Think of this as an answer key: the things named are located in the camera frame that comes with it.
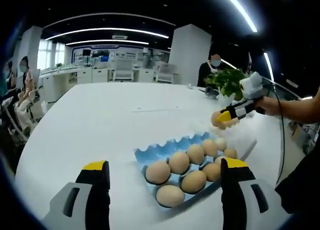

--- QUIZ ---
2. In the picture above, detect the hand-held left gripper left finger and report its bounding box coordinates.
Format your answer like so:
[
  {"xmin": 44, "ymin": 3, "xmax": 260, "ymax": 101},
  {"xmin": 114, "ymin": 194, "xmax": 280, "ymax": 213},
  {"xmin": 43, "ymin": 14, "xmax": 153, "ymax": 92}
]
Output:
[{"xmin": 41, "ymin": 160, "xmax": 111, "ymax": 230}]

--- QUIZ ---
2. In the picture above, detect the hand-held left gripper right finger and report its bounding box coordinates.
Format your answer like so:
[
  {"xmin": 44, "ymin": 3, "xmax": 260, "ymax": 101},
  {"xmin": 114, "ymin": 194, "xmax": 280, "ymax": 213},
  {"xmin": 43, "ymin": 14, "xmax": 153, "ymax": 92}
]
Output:
[{"xmin": 219, "ymin": 157, "xmax": 292, "ymax": 230}]

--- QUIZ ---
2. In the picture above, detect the blue egg tray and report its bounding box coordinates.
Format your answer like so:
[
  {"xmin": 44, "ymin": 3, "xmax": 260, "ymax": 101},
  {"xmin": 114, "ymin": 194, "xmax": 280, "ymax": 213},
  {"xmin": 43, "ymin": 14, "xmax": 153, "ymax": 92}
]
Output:
[{"xmin": 133, "ymin": 131, "xmax": 241, "ymax": 209}]

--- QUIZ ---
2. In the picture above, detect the white flat tray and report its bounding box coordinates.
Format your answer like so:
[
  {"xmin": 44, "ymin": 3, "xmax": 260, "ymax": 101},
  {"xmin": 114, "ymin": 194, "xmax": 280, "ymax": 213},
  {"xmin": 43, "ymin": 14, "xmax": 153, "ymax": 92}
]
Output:
[{"xmin": 187, "ymin": 114, "xmax": 258, "ymax": 163}]

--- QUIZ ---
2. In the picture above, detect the person's right hand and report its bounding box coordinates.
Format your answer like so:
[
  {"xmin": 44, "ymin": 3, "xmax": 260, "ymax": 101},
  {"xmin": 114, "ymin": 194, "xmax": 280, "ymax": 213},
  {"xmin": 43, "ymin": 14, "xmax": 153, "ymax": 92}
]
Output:
[{"xmin": 254, "ymin": 96, "xmax": 282, "ymax": 117}]

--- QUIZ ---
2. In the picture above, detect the white plant pot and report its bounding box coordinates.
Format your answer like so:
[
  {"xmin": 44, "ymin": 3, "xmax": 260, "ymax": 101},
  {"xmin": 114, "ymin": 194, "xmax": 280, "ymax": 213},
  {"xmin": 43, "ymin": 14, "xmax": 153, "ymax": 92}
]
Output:
[{"xmin": 218, "ymin": 92, "xmax": 236, "ymax": 107}]

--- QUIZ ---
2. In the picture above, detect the green potted plant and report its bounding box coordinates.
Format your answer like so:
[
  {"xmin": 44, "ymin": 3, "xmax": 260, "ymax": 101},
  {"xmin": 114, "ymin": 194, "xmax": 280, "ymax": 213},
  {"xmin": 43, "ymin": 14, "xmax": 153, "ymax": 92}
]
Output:
[{"xmin": 204, "ymin": 69, "xmax": 248, "ymax": 100}]

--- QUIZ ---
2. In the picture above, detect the ceiling light strip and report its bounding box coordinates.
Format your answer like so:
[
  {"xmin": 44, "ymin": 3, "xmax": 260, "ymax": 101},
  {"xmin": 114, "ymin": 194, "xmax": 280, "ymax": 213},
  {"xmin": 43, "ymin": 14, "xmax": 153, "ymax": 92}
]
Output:
[
  {"xmin": 219, "ymin": 0, "xmax": 258, "ymax": 33},
  {"xmin": 220, "ymin": 58, "xmax": 237, "ymax": 70},
  {"xmin": 44, "ymin": 27, "xmax": 169, "ymax": 40},
  {"xmin": 263, "ymin": 52, "xmax": 275, "ymax": 82},
  {"xmin": 65, "ymin": 39, "xmax": 150, "ymax": 46}
]

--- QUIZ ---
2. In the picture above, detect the dark grey object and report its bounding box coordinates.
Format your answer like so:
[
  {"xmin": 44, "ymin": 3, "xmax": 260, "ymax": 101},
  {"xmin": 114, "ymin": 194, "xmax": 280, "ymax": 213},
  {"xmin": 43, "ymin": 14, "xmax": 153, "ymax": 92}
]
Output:
[{"xmin": 204, "ymin": 86, "xmax": 221, "ymax": 98}]

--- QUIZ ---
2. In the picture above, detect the white table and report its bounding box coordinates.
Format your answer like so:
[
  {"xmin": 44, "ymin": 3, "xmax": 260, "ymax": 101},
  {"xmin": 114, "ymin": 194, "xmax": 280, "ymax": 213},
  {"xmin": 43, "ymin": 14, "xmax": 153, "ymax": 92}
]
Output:
[{"xmin": 14, "ymin": 82, "xmax": 308, "ymax": 230}]

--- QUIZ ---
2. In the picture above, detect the person's dark clothing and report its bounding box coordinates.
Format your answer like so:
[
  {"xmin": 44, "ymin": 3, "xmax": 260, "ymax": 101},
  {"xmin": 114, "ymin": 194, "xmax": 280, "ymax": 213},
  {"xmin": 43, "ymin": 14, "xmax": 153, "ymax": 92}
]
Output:
[{"xmin": 274, "ymin": 149, "xmax": 320, "ymax": 215}]

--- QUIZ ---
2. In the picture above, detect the white office chair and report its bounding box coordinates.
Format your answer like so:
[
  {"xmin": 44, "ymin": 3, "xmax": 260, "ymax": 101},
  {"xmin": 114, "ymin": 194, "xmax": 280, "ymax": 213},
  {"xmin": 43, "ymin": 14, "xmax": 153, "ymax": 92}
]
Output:
[
  {"xmin": 113, "ymin": 59, "xmax": 135, "ymax": 83},
  {"xmin": 156, "ymin": 63, "xmax": 177, "ymax": 84}
]

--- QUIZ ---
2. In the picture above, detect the white workbench row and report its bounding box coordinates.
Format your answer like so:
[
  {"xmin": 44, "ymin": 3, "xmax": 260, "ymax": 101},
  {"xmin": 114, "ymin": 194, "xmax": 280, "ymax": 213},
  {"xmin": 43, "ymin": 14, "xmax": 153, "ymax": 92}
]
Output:
[{"xmin": 39, "ymin": 64, "xmax": 116, "ymax": 103}]

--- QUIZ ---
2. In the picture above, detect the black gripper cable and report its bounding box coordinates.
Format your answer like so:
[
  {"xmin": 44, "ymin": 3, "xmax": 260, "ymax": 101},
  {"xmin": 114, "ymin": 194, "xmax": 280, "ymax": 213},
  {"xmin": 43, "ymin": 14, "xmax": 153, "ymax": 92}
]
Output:
[{"xmin": 261, "ymin": 79, "xmax": 286, "ymax": 184}]

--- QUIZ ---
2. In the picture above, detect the blue framed wall display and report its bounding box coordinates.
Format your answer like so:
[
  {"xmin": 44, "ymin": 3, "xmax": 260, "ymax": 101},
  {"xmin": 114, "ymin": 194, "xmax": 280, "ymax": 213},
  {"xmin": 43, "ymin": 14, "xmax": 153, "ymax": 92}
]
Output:
[{"xmin": 71, "ymin": 44, "xmax": 121, "ymax": 65}]

